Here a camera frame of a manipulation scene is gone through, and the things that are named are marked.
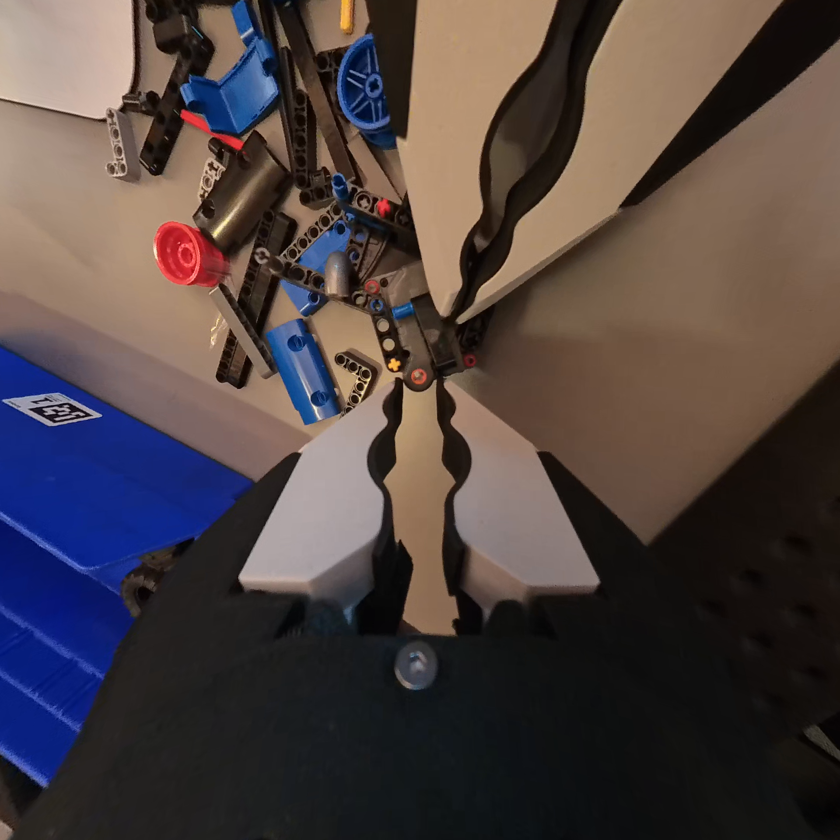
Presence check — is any partly built toy chassis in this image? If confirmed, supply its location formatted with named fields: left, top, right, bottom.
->
left=261, top=176, right=497, bottom=396

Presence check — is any black toy cylinder piece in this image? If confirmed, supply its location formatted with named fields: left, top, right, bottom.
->
left=192, top=130, right=294, bottom=255

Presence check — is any blue spoked toy wheel rim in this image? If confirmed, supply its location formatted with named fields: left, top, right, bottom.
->
left=337, top=33, right=399, bottom=150

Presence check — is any light grey toy beam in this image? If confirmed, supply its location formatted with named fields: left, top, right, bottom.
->
left=196, top=156, right=228, bottom=202

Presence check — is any black toy tire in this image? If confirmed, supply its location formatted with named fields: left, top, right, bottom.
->
left=121, top=540, right=193, bottom=619

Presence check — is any red toy axle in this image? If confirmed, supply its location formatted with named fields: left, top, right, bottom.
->
left=180, top=108, right=248, bottom=153

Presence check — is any dark grey toy beam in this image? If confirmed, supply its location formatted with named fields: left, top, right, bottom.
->
left=209, top=285, right=278, bottom=382

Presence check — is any grey angled toy beam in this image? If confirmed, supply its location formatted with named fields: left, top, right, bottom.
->
left=104, top=106, right=142, bottom=181

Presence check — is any red toy wheel rim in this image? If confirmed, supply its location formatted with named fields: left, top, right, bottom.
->
left=154, top=220, right=232, bottom=289

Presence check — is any blue toy fender piece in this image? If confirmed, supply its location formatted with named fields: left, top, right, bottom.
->
left=180, top=0, right=281, bottom=137

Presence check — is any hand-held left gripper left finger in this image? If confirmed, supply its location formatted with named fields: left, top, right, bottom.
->
left=239, top=379, right=414, bottom=634

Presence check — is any blue curved toy panel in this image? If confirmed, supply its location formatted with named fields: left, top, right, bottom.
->
left=264, top=318, right=343, bottom=425
left=282, top=220, right=370, bottom=317

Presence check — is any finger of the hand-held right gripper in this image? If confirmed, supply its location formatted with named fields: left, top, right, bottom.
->
left=395, top=0, right=560, bottom=319
left=456, top=0, right=786, bottom=324

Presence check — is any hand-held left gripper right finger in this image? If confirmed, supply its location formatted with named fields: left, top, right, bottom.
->
left=433, top=379, right=601, bottom=634

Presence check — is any blue storage bin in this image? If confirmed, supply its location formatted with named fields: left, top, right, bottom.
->
left=0, top=346, right=255, bottom=790

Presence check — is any pile of black toy beams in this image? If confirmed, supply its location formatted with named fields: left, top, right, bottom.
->
left=121, top=0, right=421, bottom=414

